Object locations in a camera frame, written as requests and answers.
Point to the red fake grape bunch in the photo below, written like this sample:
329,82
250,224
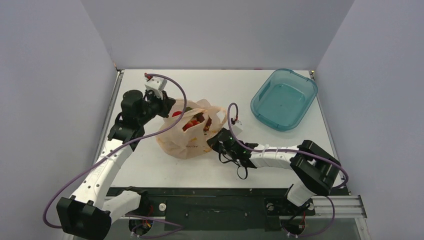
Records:
190,124

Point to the teal plastic tray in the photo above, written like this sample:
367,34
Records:
283,99

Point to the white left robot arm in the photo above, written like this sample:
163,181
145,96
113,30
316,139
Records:
86,213

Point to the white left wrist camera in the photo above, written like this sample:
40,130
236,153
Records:
156,84

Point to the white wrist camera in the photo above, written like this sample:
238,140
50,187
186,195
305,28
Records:
156,84
236,126

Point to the orange translucent plastic bag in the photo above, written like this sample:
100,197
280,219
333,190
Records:
192,142

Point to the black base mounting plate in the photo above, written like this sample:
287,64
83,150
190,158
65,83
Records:
223,209

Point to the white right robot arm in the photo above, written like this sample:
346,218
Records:
316,169

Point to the red fake apple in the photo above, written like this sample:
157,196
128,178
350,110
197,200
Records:
176,113

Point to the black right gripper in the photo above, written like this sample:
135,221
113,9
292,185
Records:
218,141

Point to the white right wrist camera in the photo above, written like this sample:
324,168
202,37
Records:
236,126

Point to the dark purple fake fruit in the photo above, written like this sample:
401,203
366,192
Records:
199,117

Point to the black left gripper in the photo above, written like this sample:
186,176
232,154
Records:
167,103

